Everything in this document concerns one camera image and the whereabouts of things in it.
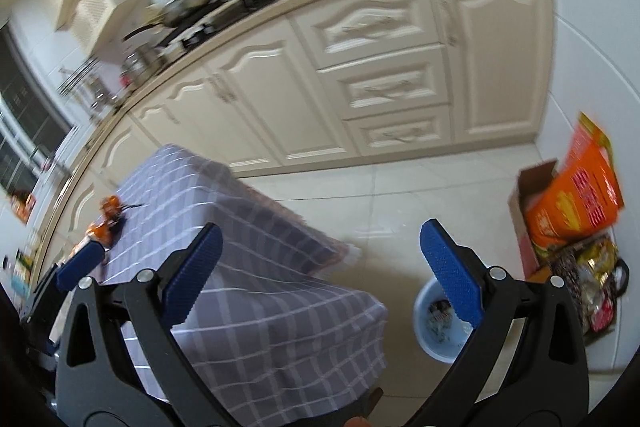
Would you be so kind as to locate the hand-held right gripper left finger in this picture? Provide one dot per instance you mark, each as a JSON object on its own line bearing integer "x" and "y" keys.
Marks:
{"x": 192, "y": 272}

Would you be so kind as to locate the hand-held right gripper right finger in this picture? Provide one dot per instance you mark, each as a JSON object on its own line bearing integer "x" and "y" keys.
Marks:
{"x": 452, "y": 272}

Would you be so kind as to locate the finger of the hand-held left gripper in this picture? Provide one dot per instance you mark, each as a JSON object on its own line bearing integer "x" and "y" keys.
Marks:
{"x": 80, "y": 264}

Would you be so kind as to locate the orange snack packet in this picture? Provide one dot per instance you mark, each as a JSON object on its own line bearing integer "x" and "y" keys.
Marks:
{"x": 95, "y": 234}

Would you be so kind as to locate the blue plastic bin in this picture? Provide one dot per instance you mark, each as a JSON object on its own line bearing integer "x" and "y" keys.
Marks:
{"x": 435, "y": 342}

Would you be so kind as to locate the person's right hand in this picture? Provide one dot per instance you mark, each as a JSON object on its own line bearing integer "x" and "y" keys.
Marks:
{"x": 357, "y": 422}

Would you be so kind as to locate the orange dish soap bottle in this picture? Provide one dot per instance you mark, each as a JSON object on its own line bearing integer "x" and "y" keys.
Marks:
{"x": 22, "y": 204}

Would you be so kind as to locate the blue checked tablecloth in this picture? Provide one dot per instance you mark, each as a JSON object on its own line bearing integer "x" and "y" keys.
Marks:
{"x": 275, "y": 307}

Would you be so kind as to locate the cardboard box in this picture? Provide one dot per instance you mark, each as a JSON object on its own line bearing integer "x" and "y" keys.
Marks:
{"x": 522, "y": 207}

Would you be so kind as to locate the large orange bag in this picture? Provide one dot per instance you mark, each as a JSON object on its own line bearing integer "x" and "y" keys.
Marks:
{"x": 570, "y": 202}

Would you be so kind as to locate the sliding window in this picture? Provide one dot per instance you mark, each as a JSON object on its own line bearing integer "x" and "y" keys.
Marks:
{"x": 20, "y": 107}

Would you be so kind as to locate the cream base cabinets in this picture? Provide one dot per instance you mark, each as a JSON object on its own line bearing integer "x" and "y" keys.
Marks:
{"x": 350, "y": 107}

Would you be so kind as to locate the steel steamer pot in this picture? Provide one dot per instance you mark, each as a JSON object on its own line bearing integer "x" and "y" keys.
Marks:
{"x": 142, "y": 64}

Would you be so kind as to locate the small lattice door cabinet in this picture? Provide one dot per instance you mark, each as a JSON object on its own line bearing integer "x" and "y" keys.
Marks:
{"x": 90, "y": 12}

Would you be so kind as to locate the wall utensil rack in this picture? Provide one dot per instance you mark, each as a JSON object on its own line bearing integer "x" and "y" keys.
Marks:
{"x": 77, "y": 74}

